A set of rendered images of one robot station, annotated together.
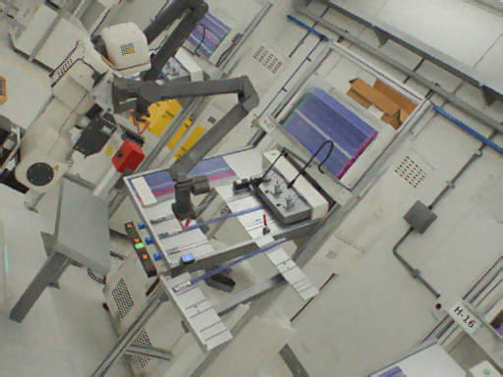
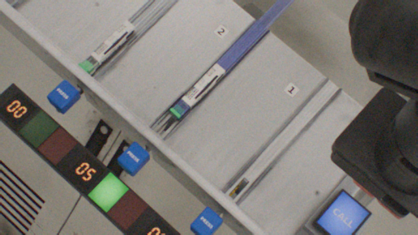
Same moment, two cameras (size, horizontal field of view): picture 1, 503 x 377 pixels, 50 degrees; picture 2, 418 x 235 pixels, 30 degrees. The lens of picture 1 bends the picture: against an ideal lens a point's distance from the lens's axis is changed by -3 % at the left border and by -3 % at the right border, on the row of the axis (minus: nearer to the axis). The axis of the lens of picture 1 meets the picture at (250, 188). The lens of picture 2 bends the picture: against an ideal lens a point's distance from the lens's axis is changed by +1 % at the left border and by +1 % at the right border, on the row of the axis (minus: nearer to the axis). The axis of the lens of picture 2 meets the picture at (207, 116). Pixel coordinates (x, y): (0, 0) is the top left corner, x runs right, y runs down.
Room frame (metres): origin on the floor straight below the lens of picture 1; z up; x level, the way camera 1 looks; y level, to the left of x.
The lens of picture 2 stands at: (1.64, 0.55, 1.22)
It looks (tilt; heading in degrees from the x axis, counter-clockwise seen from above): 31 degrees down; 325
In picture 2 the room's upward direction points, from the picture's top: 34 degrees clockwise
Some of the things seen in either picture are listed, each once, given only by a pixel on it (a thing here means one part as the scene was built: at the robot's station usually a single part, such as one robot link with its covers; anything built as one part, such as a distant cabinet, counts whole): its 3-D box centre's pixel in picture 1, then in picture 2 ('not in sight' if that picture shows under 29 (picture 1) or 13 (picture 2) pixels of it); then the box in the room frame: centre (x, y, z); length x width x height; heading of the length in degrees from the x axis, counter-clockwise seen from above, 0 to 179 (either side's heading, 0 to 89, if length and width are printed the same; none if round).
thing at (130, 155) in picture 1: (96, 199); not in sight; (2.99, 0.64, 0.39); 0.24 x 0.24 x 0.78; 43
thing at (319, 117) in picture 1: (332, 134); not in sight; (2.65, -0.14, 1.52); 0.51 x 0.13 x 0.27; 43
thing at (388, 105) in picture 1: (388, 104); not in sight; (2.94, -0.28, 1.82); 0.68 x 0.30 x 0.20; 43
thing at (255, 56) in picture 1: (173, 107); not in sight; (3.86, 0.78, 0.95); 1.35 x 0.82 x 1.90; 133
